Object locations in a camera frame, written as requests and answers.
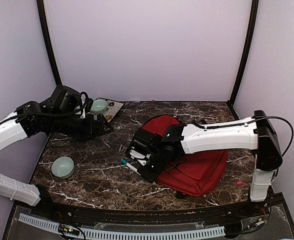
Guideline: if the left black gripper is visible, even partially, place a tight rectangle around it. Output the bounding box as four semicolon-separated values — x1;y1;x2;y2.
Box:
49;112;113;144

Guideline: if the teal capped white marker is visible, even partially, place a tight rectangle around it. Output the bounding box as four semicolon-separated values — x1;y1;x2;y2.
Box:
121;159;140;175

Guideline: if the red student backpack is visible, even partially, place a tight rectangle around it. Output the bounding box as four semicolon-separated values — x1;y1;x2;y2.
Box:
141;114;229;200

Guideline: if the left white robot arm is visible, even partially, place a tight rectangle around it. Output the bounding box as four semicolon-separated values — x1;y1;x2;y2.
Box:
0;94;113;218

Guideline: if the light green bowl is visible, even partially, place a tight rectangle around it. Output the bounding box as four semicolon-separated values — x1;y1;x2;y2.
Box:
90;99;108;115
51;156;75;179

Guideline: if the floral square plate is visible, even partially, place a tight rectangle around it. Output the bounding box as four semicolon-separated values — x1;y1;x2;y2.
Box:
95;98;124;122

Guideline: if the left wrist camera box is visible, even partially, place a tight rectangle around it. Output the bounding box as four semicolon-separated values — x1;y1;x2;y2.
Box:
47;85;81;114

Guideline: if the black front table rail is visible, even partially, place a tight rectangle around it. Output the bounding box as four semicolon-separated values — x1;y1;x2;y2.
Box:
10;189;286;225

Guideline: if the white slotted cable duct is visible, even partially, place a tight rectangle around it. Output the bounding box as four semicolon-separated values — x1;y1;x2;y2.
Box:
18;213;225;240

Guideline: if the left black frame post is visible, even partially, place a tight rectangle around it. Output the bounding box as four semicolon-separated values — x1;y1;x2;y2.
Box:
36;0;62;86

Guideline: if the black frame post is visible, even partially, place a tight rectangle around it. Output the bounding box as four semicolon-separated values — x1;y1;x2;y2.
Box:
36;0;62;86
227;0;259;108

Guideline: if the right black frame post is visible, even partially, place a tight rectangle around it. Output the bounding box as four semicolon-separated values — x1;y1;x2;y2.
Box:
227;0;259;108

